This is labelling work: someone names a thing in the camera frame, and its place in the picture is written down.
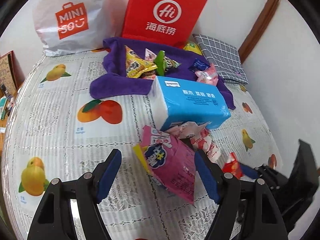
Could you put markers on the white strawberry jelly packet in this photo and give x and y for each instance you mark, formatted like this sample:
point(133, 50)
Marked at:
point(203, 141)

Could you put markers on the dark blue small packet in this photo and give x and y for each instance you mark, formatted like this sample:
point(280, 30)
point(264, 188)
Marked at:
point(198, 65)

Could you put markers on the yellow triangular snack packet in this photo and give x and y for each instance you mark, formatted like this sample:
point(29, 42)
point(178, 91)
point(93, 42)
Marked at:
point(135, 65)

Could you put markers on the yellow packet behind towel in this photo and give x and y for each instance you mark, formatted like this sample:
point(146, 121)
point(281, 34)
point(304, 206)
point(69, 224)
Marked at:
point(193, 47)

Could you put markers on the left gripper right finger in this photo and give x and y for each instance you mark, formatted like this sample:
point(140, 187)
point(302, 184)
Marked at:
point(224, 190)

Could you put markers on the purple towel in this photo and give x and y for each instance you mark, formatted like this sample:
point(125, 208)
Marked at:
point(116, 83)

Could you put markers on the grey checked folded cloth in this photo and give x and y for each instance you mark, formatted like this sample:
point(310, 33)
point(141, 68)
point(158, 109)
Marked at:
point(224, 56)

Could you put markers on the white Miniso plastic bag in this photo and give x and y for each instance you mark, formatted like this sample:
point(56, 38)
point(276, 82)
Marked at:
point(72, 26)

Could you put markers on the pink cartoon candy packet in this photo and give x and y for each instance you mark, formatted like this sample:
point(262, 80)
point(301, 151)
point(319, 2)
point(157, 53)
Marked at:
point(149, 55)

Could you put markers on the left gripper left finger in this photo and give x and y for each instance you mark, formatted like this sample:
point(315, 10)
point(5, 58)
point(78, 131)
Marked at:
point(91, 189)

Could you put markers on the fruit print bed sheet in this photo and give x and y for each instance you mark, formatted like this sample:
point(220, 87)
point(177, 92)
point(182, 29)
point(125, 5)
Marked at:
point(44, 126)

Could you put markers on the green snack packet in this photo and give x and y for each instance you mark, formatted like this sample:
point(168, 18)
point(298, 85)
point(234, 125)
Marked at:
point(164, 64)

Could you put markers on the pink wrapped snack pair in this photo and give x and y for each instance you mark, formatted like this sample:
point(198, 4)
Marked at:
point(208, 76)

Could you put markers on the brown wooden door frame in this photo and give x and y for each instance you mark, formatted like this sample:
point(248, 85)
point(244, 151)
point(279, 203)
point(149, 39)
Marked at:
point(258, 29)

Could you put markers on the red framed book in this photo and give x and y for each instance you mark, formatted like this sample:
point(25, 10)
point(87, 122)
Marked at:
point(7, 72)

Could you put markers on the large pink snack bag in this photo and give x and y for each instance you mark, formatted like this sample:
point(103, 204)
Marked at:
point(169, 161)

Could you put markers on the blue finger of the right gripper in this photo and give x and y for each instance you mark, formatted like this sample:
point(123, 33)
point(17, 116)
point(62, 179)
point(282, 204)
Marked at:
point(248, 171)

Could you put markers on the red Haidilao paper bag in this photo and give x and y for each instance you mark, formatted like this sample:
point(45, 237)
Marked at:
point(168, 22)

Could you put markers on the small red snack packet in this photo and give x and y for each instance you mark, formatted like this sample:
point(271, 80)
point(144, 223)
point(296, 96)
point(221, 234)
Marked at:
point(233, 166)

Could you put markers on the blue tissue pack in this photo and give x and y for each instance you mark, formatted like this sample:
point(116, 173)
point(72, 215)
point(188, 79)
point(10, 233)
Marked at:
point(176, 101)

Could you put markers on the pale pink packet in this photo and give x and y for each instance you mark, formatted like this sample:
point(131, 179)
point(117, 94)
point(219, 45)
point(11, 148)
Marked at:
point(187, 130)

